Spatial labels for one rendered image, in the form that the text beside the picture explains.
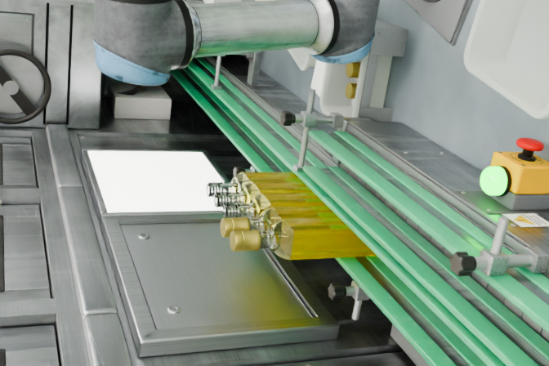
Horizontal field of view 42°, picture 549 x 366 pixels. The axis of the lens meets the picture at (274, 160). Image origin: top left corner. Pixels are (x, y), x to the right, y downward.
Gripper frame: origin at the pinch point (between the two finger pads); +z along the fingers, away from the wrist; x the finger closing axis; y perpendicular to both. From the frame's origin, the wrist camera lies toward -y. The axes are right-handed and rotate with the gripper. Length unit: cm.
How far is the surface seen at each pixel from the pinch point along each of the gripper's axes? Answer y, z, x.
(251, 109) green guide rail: 3.4, 18.2, 34.8
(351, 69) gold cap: -23.5, 27.9, 7.8
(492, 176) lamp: -78, 24, -5
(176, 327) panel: -71, -16, 31
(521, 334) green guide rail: -101, 19, 3
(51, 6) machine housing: 45, -30, 29
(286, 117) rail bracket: -38.4, 8.7, 11.1
